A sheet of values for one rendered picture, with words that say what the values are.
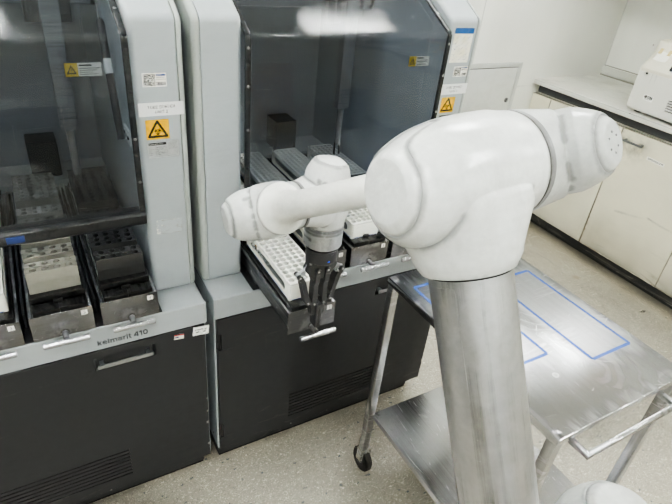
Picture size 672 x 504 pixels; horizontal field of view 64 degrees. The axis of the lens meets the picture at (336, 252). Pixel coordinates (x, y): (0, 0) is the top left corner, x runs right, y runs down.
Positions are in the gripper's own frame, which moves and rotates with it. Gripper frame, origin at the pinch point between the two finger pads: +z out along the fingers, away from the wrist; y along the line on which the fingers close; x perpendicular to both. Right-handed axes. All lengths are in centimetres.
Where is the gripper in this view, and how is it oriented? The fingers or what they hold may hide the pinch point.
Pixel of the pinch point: (315, 312)
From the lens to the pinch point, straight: 135.7
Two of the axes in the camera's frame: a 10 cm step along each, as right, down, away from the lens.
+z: -0.9, 8.4, 5.3
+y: -8.7, 1.9, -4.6
